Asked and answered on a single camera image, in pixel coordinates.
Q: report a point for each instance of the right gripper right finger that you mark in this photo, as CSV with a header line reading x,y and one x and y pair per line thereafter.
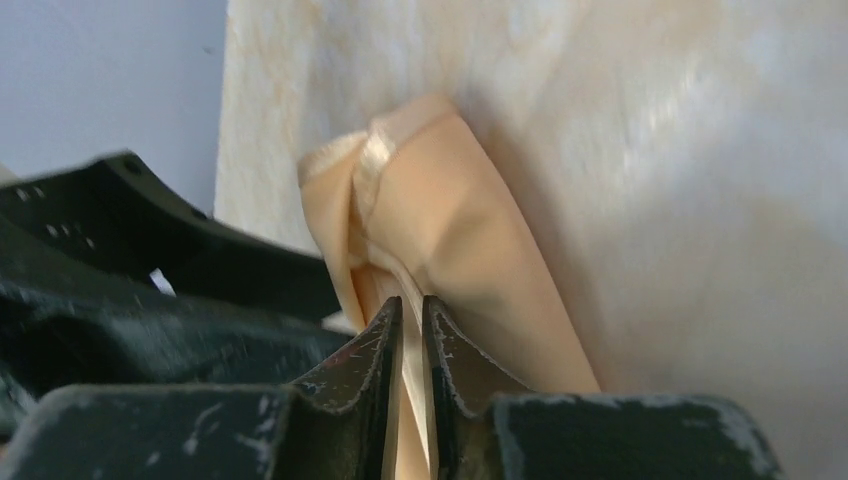
x,y
483,423

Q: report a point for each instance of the peach cloth napkin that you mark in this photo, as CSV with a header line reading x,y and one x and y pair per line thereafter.
x,y
412,206

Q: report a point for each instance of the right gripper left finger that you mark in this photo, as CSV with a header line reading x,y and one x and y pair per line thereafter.
x,y
337,421

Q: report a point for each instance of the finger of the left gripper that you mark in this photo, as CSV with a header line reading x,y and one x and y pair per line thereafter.
x,y
109,277

